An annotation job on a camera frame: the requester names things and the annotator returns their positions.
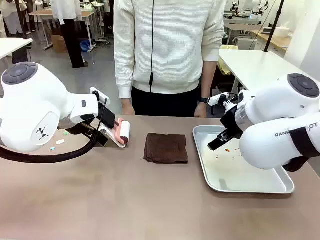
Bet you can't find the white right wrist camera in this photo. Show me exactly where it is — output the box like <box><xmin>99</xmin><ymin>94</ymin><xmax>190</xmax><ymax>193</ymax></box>
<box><xmin>207</xmin><ymin>91</ymin><xmax>231</xmax><ymax>107</ymax></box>

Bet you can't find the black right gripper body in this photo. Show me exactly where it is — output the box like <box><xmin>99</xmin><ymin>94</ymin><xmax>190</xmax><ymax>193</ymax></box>
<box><xmin>219</xmin><ymin>105</ymin><xmax>245</xmax><ymax>141</ymax></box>

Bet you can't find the white container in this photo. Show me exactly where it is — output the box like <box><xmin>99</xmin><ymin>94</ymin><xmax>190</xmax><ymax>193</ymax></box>
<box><xmin>274</xmin><ymin>24</ymin><xmax>293</xmax><ymax>39</ymax></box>

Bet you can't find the blue plastic bag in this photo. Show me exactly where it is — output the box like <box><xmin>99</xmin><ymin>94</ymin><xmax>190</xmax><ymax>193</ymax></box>
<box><xmin>79</xmin><ymin>39</ymin><xmax>92</xmax><ymax>53</ymax></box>

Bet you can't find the large white table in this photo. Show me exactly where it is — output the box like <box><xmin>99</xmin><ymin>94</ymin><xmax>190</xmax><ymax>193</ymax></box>
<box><xmin>218</xmin><ymin>49</ymin><xmax>310</xmax><ymax>94</ymax></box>

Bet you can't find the thin black cord on sweater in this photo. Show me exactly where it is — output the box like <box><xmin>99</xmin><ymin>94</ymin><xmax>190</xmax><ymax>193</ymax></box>
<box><xmin>149</xmin><ymin>0</ymin><xmax>155</xmax><ymax>87</ymax></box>

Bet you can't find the black pole stand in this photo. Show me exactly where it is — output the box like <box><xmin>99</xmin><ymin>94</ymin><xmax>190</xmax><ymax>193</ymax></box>
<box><xmin>14</xmin><ymin>0</ymin><xmax>29</xmax><ymax>41</ymax></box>
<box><xmin>263</xmin><ymin>0</ymin><xmax>285</xmax><ymax>53</ymax></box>

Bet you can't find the bystander in black trousers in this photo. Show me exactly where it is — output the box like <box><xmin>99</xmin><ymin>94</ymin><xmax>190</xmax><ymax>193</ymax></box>
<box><xmin>49</xmin><ymin>0</ymin><xmax>86</xmax><ymax>69</ymax></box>

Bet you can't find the bystander in beige clothes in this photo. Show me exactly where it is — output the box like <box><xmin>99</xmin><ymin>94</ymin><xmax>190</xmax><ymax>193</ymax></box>
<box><xmin>0</xmin><ymin>0</ymin><xmax>29</xmax><ymax>36</ymax></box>

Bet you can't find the wooden desk with metal legs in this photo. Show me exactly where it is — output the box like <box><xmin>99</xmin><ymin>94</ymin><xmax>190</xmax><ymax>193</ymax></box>
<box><xmin>28</xmin><ymin>9</ymin><xmax>96</xmax><ymax>52</ymax></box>

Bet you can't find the cardboard box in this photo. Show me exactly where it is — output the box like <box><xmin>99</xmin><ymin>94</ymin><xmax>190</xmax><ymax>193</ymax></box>
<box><xmin>50</xmin><ymin>34</ymin><xmax>69</xmax><ymax>54</ymax></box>

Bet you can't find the person's left hand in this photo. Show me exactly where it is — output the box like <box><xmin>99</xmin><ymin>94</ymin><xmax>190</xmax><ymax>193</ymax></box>
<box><xmin>193</xmin><ymin>101</ymin><xmax>209</xmax><ymax>119</ymax></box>

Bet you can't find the person's bare left forearm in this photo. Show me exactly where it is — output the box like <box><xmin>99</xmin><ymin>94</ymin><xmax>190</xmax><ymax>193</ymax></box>
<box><xmin>199</xmin><ymin>59</ymin><xmax>218</xmax><ymax>100</ymax></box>

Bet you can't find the dark brown cloth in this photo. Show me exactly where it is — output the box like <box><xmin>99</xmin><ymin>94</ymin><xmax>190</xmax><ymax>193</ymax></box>
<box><xmin>143</xmin><ymin>132</ymin><xmax>189</xmax><ymax>165</ymax></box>

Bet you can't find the person's right hand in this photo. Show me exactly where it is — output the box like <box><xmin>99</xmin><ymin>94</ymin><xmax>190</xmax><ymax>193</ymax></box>
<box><xmin>120</xmin><ymin>97</ymin><xmax>136</xmax><ymax>116</ymax></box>

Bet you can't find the silver metal tray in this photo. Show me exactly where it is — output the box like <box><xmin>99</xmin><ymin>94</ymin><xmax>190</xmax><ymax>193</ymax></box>
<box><xmin>192</xmin><ymin>125</ymin><xmax>296</xmax><ymax>194</ymax></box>

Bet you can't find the thick black cable conduit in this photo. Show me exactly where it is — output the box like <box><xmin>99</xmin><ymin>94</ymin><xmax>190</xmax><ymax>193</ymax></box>
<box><xmin>0</xmin><ymin>129</ymin><xmax>101</xmax><ymax>165</ymax></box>

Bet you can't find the wooden workbench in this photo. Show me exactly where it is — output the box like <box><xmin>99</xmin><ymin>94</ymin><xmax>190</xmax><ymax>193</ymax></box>
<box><xmin>249</xmin><ymin>28</ymin><xmax>292</xmax><ymax>53</ymax></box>

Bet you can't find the white folding stand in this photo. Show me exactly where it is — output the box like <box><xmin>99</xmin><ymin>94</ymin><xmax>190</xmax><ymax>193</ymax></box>
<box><xmin>98</xmin><ymin>124</ymin><xmax>127</xmax><ymax>149</ymax></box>

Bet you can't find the yellow cloth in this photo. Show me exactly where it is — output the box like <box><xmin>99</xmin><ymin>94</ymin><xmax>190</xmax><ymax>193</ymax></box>
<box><xmin>216</xmin><ymin>44</ymin><xmax>239</xmax><ymax>76</ymax></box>

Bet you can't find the white side table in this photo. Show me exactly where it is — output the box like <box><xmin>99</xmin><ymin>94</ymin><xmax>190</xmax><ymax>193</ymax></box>
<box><xmin>0</xmin><ymin>37</ymin><xmax>34</xmax><ymax>66</ymax></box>

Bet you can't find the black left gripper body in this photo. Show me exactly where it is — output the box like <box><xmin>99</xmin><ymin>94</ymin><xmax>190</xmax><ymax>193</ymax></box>
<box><xmin>98</xmin><ymin>106</ymin><xmax>117</xmax><ymax>129</ymax></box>

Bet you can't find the pink white lint roller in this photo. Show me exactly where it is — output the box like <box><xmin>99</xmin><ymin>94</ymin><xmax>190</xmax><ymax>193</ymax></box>
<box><xmin>113</xmin><ymin>117</ymin><xmax>132</xmax><ymax>146</ymax></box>

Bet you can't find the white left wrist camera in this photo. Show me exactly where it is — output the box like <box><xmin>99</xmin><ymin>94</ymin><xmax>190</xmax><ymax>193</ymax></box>
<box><xmin>89</xmin><ymin>86</ymin><xmax>111</xmax><ymax>106</ymax></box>

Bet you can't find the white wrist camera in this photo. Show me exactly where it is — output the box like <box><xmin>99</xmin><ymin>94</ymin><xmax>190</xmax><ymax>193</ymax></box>
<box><xmin>207</xmin><ymin>91</ymin><xmax>231</xmax><ymax>107</ymax></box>
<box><xmin>89</xmin><ymin>86</ymin><xmax>111</xmax><ymax>106</ymax></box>

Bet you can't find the person in white sweater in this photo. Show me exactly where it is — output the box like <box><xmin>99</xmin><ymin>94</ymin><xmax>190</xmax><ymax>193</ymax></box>
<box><xmin>113</xmin><ymin>0</ymin><xmax>226</xmax><ymax>118</ymax></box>

